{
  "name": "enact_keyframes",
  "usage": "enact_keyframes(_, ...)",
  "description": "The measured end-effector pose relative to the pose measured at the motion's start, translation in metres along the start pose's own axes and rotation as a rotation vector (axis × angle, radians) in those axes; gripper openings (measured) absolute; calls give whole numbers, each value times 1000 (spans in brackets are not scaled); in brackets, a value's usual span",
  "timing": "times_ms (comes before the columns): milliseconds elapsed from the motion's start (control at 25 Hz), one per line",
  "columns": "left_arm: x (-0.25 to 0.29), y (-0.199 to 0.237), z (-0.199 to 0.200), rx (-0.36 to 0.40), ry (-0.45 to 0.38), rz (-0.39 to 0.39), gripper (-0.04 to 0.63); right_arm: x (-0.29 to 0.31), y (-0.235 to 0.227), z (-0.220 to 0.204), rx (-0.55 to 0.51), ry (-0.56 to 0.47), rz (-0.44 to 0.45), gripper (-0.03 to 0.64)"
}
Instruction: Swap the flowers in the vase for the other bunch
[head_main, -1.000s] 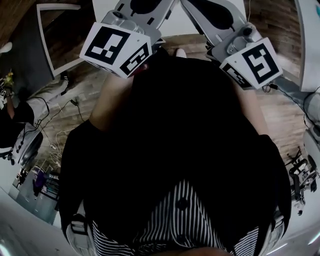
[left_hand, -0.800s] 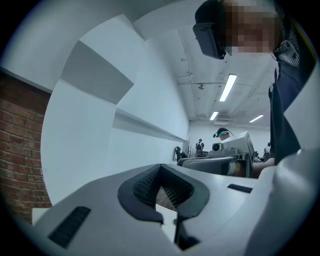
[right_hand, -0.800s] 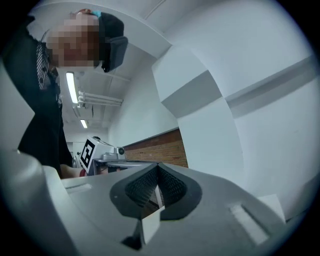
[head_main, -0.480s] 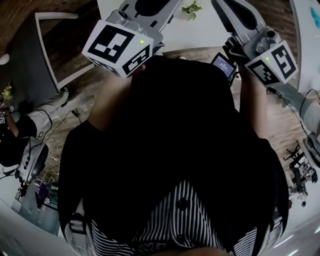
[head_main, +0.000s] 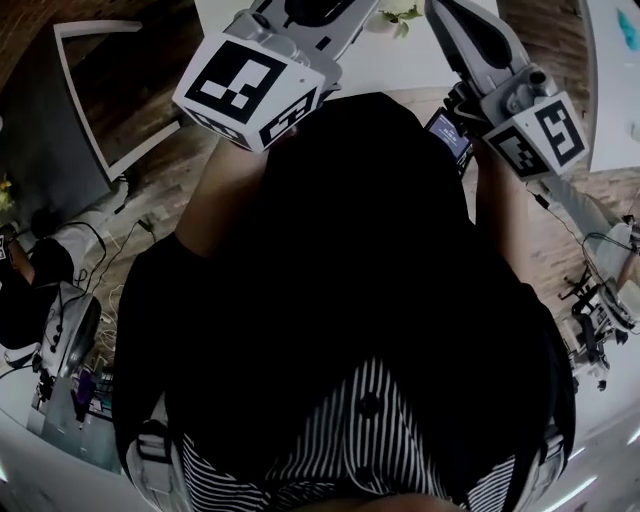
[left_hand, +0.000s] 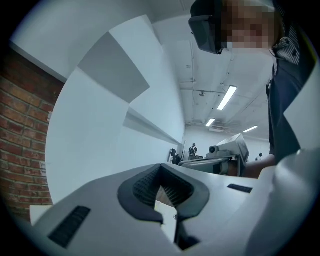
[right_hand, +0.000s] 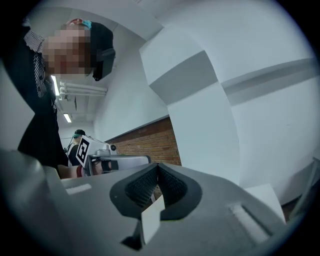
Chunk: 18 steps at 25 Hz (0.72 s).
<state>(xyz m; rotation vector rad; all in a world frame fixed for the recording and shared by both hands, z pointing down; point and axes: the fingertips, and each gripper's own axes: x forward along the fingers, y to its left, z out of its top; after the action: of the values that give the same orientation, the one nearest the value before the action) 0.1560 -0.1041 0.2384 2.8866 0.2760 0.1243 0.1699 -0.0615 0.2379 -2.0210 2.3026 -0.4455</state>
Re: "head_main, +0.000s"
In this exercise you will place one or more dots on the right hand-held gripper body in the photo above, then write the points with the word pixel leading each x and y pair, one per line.
pixel 555 135

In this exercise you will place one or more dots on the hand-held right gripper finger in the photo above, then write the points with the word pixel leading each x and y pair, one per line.
pixel 495 40
pixel 470 30

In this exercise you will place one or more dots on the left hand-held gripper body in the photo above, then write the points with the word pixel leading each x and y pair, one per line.
pixel 235 90

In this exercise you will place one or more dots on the artificial flower stems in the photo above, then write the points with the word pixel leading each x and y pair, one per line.
pixel 400 15

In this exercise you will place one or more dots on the person's right forearm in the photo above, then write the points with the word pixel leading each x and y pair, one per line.
pixel 500 215

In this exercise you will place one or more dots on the person's left forearm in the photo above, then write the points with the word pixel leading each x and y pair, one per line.
pixel 220 200

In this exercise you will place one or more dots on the small black display device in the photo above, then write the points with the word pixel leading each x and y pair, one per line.
pixel 450 135

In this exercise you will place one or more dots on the teal object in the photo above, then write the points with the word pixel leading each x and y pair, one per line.
pixel 627 27

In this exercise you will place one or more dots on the black chair base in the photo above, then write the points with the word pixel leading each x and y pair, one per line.
pixel 592 325

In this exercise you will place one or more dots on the person in dark clothes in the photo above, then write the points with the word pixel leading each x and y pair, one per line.
pixel 350 260

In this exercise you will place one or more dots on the grey office chair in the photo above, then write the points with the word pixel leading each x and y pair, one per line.
pixel 80 325

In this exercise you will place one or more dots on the person's striped shirt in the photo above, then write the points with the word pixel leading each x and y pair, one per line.
pixel 340 450

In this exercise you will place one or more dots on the white frame table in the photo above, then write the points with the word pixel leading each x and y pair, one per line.
pixel 95 27

